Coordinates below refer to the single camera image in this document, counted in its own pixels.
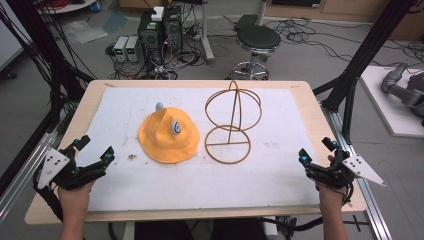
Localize grey power supply unit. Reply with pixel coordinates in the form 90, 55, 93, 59
125, 35, 142, 63
113, 35, 130, 63

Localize brown wire hat stand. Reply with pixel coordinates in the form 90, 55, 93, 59
203, 80, 263, 165

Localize grey desk leg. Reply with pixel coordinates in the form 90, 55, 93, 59
199, 0, 216, 65

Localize white table mat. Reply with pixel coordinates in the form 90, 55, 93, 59
87, 86, 320, 213

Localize tangle of cables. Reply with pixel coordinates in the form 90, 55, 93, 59
104, 41, 204, 81

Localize white box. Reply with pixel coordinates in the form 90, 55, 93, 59
150, 6, 165, 22

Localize black round stool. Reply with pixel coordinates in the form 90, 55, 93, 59
231, 25, 282, 81

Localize person's left hand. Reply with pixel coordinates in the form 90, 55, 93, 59
57, 180, 96, 210

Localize yellow bucket hat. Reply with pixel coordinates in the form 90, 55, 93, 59
137, 101, 201, 165

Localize black metal frame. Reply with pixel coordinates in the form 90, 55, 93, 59
0, 0, 96, 198
312, 0, 418, 145

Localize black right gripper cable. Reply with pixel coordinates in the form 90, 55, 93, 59
341, 182, 355, 206

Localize white board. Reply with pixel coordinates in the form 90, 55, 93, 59
359, 65, 424, 139

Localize loose black floor cables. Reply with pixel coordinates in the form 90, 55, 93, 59
263, 16, 424, 69

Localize black computer tower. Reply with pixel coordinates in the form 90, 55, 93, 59
137, 12, 165, 66
162, 5, 184, 52

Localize person's right hand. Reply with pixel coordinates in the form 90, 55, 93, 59
315, 154, 348, 212

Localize person's dark trousers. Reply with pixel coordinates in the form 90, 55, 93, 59
134, 217, 268, 240

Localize aluminium rail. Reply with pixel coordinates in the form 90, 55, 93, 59
320, 102, 394, 240
0, 131, 61, 223

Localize clear plastic sheet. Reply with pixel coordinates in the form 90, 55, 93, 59
62, 19, 109, 45

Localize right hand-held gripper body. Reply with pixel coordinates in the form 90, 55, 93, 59
306, 149, 387, 190

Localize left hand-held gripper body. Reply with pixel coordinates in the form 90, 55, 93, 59
33, 145, 108, 192

